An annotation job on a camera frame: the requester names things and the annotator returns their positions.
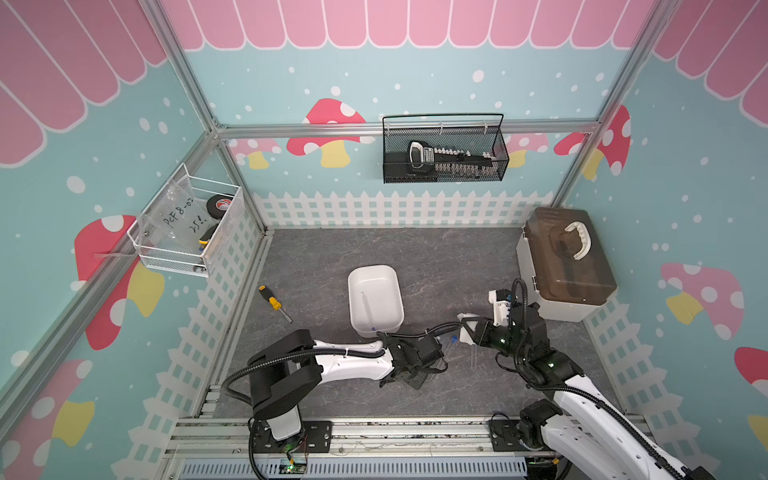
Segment white wiping cloth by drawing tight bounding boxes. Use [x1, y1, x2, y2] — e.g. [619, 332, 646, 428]
[457, 313, 483, 345]

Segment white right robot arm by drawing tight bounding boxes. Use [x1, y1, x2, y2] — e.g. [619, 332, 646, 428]
[458, 301, 713, 479]

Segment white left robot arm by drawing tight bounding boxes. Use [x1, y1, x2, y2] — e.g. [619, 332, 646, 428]
[221, 329, 448, 443]

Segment white rectangular plastic tray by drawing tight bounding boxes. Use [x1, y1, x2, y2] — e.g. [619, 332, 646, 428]
[348, 265, 405, 338]

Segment brown lidded storage box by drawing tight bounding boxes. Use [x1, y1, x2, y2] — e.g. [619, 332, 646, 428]
[516, 207, 617, 323]

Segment yellow black screwdriver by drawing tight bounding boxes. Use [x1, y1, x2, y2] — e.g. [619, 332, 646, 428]
[258, 285, 293, 323]

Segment black socket tool set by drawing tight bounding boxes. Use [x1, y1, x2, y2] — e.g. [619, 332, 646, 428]
[406, 141, 499, 180]

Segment black tape roll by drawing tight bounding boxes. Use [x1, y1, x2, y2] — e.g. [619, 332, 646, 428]
[206, 194, 233, 221]

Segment clear labelled plastic bag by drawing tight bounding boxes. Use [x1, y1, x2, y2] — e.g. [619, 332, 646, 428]
[136, 176, 213, 255]

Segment black wire mesh basket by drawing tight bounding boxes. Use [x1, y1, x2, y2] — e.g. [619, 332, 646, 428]
[381, 113, 509, 184]

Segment white wire wall basket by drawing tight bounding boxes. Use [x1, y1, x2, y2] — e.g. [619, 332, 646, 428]
[127, 165, 248, 278]

